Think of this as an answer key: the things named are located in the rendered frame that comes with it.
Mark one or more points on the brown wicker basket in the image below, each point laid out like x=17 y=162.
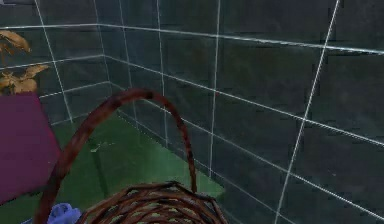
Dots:
x=153 y=206

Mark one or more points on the blue round object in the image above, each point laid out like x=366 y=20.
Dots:
x=63 y=213

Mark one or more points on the purple plant pot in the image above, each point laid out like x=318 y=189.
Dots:
x=23 y=143

